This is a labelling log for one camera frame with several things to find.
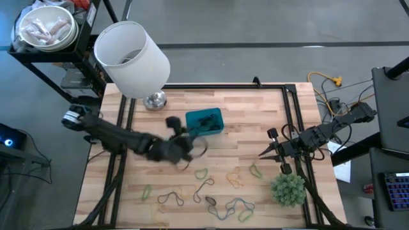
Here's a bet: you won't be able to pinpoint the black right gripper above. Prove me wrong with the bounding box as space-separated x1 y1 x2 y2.
258 127 308 176

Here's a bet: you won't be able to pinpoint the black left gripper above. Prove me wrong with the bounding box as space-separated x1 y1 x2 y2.
145 116 197 165

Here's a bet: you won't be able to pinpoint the thin purple rubber band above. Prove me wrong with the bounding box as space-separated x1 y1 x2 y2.
192 178 215 204

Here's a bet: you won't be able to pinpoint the yellow rubber band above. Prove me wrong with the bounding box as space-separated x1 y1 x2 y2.
226 166 243 189
150 203 170 228
174 184 196 201

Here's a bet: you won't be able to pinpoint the teal rubber band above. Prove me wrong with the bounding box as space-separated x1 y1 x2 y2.
224 197 256 215
207 204 236 222

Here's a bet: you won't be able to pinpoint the teal plastic bin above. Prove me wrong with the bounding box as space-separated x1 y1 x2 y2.
185 107 225 139

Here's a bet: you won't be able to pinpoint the artificial green plant ball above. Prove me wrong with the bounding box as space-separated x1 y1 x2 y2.
270 172 307 208

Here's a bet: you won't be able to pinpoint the white paper sheet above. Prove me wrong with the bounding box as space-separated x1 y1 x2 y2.
326 141 352 184

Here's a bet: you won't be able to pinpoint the black power adapter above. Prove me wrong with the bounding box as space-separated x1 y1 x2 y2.
328 98 342 113

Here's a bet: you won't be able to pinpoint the white shade silver table lamp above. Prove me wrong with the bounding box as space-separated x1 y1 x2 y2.
93 20 171 112

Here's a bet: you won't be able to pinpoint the grey desk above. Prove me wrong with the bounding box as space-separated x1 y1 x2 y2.
371 66 409 154

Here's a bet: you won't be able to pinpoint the grey flat box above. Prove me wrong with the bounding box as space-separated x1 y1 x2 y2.
59 68 96 96

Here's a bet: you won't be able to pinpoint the black keyboard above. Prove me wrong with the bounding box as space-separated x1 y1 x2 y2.
383 172 409 211

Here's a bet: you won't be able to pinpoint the black pole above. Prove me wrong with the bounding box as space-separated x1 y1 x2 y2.
384 56 409 81

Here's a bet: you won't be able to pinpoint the black utility cart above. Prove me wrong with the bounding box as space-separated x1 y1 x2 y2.
8 0 113 109

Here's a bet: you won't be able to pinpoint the black device blue light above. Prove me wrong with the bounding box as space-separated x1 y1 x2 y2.
0 123 28 151

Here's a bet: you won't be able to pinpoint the pink wrapped packets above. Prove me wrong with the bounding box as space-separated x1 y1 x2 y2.
22 17 73 45

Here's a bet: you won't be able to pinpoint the white bowl with tools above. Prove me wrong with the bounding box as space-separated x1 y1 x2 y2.
18 5 79 53

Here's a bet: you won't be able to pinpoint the black aluminium table frame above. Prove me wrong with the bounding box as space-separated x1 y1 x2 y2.
72 82 349 230

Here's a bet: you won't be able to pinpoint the yellow extension cable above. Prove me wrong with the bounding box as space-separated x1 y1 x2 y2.
307 72 376 118

